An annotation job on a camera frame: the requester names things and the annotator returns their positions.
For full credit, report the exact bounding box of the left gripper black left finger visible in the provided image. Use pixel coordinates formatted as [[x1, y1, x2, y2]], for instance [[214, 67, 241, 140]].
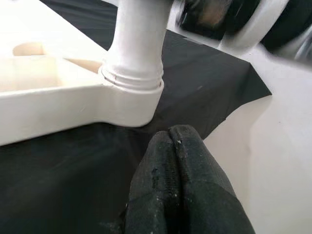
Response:
[[124, 130, 186, 234]]

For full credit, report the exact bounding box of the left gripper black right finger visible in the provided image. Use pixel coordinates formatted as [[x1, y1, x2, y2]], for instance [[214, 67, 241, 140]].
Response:
[[170, 124, 254, 234]]

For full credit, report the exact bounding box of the white plastic table leg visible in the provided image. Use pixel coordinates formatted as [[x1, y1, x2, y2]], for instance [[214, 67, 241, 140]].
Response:
[[98, 0, 170, 88]]

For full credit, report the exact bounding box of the white plastic children table top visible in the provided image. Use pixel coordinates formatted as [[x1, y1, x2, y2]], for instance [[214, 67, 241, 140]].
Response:
[[0, 0, 164, 147]]

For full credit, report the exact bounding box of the black tablecloth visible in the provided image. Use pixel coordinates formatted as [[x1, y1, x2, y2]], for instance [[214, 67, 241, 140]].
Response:
[[0, 0, 273, 234]]

